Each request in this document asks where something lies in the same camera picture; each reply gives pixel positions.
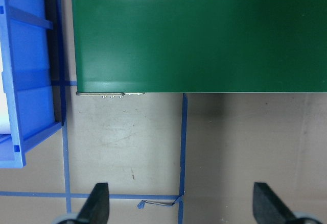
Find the green conveyor belt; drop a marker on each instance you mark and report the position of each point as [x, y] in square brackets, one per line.
[199, 46]

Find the blue bin with buttons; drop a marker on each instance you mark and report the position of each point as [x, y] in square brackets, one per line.
[26, 79]

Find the white foam pad source bin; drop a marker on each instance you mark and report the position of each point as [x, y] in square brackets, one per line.
[5, 122]

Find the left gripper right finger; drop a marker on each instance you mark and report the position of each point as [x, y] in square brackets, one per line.
[267, 207]

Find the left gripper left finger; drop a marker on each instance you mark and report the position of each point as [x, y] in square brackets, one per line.
[96, 207]

